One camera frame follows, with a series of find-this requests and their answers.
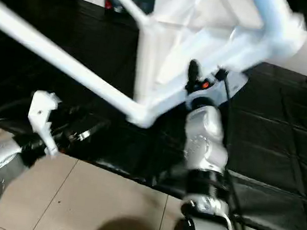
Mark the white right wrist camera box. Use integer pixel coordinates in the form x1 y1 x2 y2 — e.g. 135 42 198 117
220 69 250 102

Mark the white plastic table top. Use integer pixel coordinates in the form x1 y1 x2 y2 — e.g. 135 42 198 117
124 0 307 150

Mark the black work mat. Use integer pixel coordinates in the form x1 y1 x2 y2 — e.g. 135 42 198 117
0 0 307 230

